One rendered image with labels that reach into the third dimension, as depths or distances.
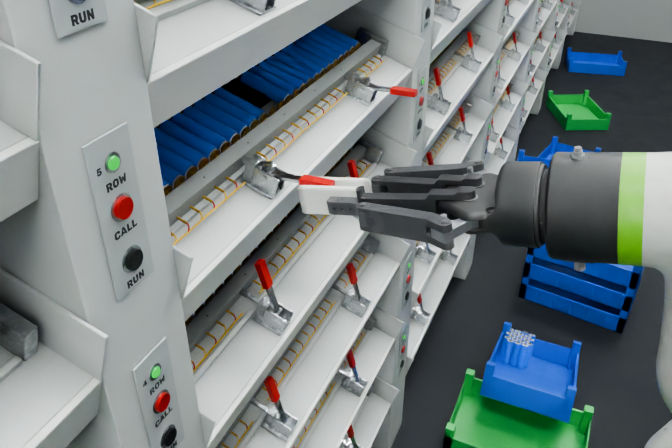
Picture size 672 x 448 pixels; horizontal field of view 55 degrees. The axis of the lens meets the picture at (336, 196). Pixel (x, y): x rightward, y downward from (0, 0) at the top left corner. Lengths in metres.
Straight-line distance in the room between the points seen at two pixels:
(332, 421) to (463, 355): 0.73
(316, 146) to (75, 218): 0.39
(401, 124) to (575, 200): 0.58
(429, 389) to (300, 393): 0.81
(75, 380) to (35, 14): 0.25
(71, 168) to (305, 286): 0.48
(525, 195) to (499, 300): 1.49
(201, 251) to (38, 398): 0.19
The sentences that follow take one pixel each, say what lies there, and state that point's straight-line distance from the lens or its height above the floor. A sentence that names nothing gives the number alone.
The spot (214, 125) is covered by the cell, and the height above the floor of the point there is 0.98.
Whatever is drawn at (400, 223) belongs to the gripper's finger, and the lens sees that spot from 0.57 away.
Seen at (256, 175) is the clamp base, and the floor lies 0.95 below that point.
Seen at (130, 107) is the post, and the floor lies 1.10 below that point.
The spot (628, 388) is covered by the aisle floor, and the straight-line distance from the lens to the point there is 1.88.
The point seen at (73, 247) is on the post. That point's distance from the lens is 0.44.
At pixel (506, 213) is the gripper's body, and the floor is 0.99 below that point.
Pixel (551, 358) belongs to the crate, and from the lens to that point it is 1.86.
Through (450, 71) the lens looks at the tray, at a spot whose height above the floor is 0.75.
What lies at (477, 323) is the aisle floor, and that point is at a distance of 1.94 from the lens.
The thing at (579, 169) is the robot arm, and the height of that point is 1.03.
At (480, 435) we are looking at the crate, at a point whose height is 0.00.
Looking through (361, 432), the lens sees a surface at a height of 0.18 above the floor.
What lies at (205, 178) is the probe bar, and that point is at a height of 0.97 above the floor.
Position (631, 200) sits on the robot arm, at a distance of 0.53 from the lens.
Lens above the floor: 1.27
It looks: 31 degrees down
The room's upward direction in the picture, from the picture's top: straight up
